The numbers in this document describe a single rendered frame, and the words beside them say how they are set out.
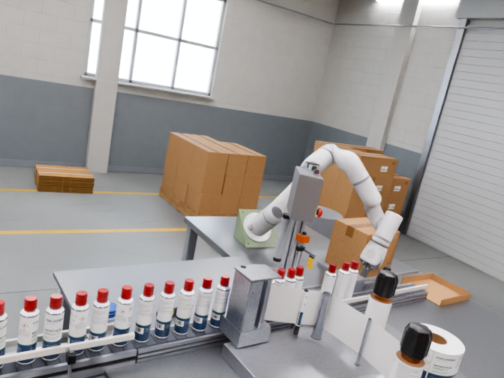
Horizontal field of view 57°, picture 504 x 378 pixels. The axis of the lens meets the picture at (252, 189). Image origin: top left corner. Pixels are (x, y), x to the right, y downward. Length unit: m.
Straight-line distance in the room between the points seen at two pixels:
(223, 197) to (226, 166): 0.39
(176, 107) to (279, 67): 2.00
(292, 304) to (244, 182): 3.86
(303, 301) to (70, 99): 5.60
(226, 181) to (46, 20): 3.17
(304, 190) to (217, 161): 3.52
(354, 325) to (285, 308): 0.26
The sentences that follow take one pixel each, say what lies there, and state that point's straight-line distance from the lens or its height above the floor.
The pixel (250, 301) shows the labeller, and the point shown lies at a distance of 1.64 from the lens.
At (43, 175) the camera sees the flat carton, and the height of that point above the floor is 0.20.
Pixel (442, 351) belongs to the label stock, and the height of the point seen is 1.02.
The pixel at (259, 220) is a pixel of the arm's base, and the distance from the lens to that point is 2.70.
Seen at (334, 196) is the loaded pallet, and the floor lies 0.55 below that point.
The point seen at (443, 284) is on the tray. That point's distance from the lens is 3.04.
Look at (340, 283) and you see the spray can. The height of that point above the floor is 0.99.
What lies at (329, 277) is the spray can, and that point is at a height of 1.03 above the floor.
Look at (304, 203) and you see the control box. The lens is 1.86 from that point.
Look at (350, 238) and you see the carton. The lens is 2.62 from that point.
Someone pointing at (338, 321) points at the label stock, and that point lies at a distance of 1.85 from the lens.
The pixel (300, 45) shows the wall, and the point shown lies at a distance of 8.50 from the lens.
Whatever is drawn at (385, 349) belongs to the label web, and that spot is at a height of 1.01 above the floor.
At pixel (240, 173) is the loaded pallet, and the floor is 0.66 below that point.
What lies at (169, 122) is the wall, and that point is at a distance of 7.43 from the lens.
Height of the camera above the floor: 1.81
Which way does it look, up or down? 14 degrees down
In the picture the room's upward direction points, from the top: 12 degrees clockwise
